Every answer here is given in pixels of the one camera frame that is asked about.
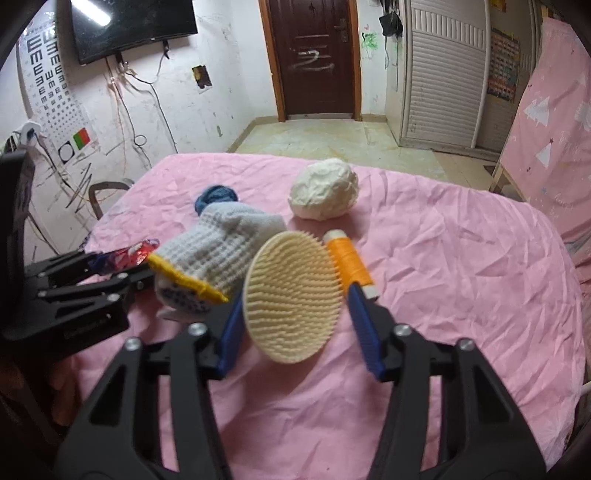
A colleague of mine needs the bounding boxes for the wooden bed frame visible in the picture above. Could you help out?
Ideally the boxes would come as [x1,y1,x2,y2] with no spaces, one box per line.
[488,159,529,203]

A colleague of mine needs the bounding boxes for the white wall power adapter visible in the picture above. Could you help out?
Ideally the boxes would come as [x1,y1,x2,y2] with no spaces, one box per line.
[18,120,44,145]

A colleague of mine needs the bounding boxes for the colourful grid poster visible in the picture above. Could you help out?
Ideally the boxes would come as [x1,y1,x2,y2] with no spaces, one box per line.
[487,28,522,101]

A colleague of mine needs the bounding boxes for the white crumpled ball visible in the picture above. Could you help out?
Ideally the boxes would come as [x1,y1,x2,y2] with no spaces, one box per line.
[288,158,361,221]

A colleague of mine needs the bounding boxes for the cream round brush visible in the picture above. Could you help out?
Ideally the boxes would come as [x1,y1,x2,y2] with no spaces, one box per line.
[242,231,346,364]

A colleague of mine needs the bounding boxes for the pink tree-print hanging sheet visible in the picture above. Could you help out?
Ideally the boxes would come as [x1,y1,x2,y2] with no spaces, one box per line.
[499,16,591,252]

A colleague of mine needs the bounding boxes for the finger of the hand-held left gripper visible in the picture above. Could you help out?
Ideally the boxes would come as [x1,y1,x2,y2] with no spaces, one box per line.
[25,249,116,289]
[37,268,158,319]

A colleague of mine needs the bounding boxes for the hanging black bags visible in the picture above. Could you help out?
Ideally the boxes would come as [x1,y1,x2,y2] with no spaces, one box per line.
[379,0,404,37]

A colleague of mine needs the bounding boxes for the red snack packet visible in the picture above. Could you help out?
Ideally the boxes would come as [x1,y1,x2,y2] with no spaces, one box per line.
[95,239,160,273]

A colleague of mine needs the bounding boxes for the black wall cable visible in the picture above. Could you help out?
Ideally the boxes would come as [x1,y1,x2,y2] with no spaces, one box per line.
[106,55,178,171]

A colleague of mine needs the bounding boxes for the blue yarn ball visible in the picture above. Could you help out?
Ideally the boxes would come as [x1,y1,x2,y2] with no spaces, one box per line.
[194,185,240,217]

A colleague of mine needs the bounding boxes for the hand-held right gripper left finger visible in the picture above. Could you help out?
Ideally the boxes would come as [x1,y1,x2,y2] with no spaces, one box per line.
[53,295,245,480]

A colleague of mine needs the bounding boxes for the pink tablecloth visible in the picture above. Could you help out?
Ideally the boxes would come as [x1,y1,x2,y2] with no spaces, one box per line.
[69,152,587,476]

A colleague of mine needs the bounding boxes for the dark brown door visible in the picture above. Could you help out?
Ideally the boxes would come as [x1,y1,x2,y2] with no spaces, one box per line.
[259,0,363,123]

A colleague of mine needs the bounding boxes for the orange thread spool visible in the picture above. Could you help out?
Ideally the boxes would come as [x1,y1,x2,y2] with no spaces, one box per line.
[322,229,380,303]

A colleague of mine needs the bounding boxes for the eye chart poster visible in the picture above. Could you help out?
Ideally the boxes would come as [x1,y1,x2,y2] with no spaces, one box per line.
[18,23,100,162]

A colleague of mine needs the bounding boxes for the white louvered wardrobe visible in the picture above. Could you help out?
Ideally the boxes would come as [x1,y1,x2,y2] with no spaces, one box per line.
[383,0,543,158]

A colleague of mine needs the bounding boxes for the white glove with yellow cuff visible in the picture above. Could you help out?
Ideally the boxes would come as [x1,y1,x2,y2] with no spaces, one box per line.
[148,205,287,319]

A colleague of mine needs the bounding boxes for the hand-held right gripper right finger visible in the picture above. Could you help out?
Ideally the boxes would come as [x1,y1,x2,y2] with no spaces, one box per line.
[346,282,546,480]

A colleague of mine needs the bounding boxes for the black wall television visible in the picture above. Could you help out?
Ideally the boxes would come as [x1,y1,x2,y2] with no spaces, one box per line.
[70,0,199,65]

